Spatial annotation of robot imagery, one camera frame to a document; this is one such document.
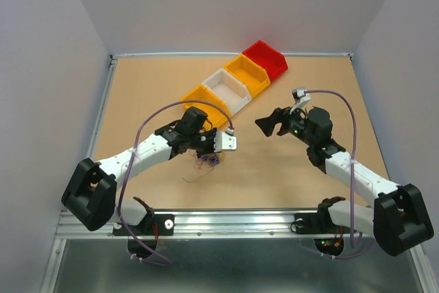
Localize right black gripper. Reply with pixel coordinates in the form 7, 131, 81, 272
253, 102, 315, 146

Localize coloured wire bundle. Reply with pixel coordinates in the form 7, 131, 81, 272
182, 154, 224, 184

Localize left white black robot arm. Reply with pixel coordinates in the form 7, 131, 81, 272
61, 107, 222, 231

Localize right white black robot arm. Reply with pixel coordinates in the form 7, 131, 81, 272
255, 108, 434, 257

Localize far yellow plastic bin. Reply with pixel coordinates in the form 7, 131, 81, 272
224, 54, 271, 98

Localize yellow plastic bin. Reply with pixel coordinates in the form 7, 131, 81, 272
180, 84, 232, 130
224, 54, 271, 98

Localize near yellow plastic bin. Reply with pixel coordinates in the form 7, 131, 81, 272
180, 84, 232, 130

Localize red plastic bin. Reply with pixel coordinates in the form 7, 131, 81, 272
242, 40, 288, 83

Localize white plastic bin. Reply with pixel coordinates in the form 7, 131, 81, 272
202, 68, 252, 116

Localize grey metal front panel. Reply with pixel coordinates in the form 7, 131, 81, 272
42, 238, 438, 292

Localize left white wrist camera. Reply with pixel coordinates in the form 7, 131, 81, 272
214, 131, 237, 153

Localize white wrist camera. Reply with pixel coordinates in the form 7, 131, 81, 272
289, 87, 311, 114
214, 131, 237, 153

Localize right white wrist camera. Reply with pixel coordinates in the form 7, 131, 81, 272
289, 87, 311, 114

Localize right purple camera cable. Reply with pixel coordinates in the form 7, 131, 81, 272
307, 89, 377, 259

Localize aluminium front rail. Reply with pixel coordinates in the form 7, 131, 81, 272
56, 202, 373, 239

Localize aluminium rail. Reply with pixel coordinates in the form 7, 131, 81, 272
110, 51, 353, 60
56, 202, 373, 239
70, 55, 119, 211

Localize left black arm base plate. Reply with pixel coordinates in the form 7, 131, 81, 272
130, 213, 175, 237

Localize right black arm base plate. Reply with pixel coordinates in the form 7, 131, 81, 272
289, 212, 340, 235

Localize aluminium left side rail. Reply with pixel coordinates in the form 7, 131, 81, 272
70, 55, 119, 211

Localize aluminium back rail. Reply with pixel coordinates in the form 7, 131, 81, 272
110, 51, 353, 60

